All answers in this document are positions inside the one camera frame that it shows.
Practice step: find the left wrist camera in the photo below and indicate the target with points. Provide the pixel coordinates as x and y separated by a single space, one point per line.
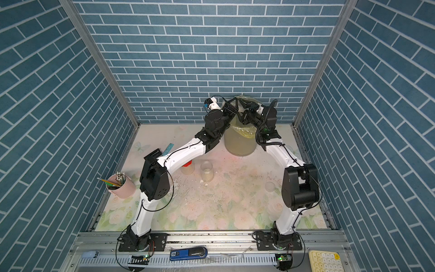
211 104

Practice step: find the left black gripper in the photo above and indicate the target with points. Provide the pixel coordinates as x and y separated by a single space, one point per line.
229 107

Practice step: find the yellow egg tray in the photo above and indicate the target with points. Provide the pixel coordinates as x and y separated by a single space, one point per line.
323 261

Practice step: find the pink pen holder cup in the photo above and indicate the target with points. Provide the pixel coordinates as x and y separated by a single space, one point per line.
120 185

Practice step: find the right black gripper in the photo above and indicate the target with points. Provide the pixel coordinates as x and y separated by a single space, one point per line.
252 109

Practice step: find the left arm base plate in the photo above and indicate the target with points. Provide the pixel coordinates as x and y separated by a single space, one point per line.
150 242

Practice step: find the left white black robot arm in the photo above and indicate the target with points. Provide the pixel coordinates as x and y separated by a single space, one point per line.
156 178

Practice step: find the teal ruler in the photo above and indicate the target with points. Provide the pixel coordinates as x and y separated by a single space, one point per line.
168 149

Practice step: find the white slotted cable duct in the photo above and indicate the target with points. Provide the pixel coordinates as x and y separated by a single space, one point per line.
163 261

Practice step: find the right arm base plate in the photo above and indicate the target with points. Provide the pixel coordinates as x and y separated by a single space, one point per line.
273 240

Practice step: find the aluminium mounting rail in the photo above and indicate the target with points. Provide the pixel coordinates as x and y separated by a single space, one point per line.
214 241

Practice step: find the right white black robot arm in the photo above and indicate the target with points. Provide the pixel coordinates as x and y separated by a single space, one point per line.
300 187

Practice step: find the blue black handheld device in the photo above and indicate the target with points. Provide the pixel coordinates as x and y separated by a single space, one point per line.
195 253

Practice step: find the beige bin with yellow bag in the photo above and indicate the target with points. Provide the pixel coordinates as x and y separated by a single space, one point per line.
240 139

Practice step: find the clear rice jar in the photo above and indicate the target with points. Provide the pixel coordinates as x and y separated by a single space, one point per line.
207 172

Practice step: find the red lidded rice jar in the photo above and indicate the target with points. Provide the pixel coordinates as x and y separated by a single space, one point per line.
188 168

